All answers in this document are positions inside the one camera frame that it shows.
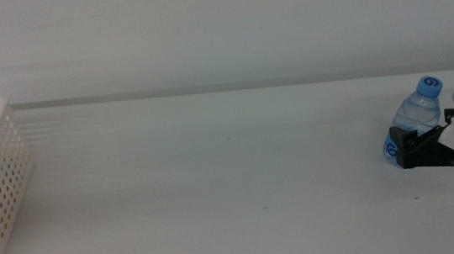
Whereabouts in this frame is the clear water bottle blue cap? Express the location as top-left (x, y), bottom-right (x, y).
top-left (375, 74), bottom-right (452, 171)

